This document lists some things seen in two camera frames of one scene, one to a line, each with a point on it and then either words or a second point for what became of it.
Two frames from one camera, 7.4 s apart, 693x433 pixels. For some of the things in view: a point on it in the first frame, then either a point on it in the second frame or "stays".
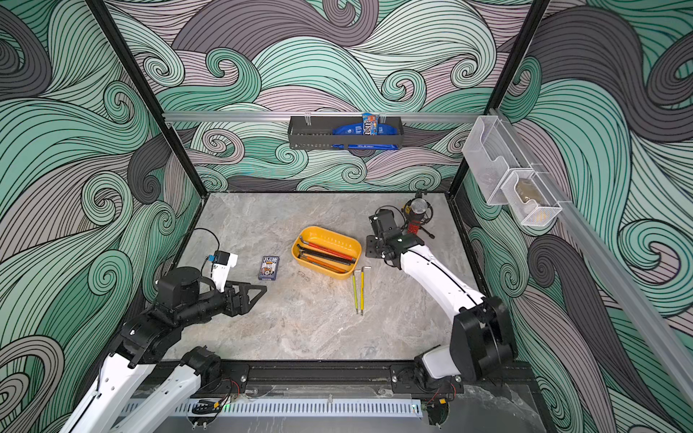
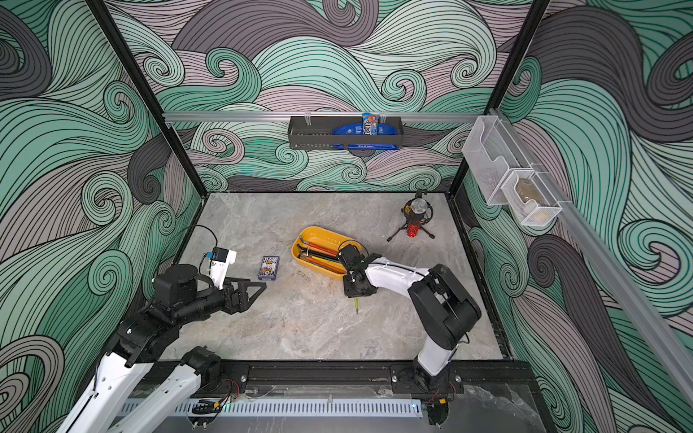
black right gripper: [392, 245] -> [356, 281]
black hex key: [326, 254] stays
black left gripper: [242, 306] stays
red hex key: [327, 250] stays
